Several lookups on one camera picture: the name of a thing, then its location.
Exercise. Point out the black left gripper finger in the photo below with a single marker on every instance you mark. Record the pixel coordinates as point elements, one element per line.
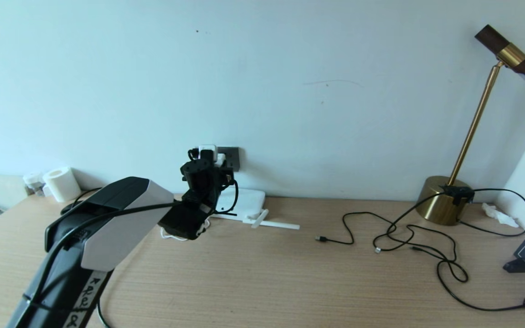
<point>194,156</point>
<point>208,157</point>

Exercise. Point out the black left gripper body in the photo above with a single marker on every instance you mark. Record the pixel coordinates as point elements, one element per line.
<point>204,177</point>

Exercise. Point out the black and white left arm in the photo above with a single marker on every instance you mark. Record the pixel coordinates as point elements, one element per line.
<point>121,228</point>

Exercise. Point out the white router with antennas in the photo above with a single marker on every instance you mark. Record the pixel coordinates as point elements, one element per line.
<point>249,200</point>

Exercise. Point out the white toilet paper roll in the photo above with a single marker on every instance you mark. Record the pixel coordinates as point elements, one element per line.
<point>62,184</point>

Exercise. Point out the small jar with white lid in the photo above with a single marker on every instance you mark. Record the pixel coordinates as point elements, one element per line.
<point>33,182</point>

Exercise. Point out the brass desk lamp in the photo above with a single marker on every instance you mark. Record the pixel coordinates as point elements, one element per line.
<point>435,205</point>

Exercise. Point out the crumpled white tissue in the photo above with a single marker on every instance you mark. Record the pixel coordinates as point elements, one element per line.
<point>499,215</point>

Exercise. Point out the grey wall socket plate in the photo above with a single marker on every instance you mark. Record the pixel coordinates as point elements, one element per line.
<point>233,157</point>

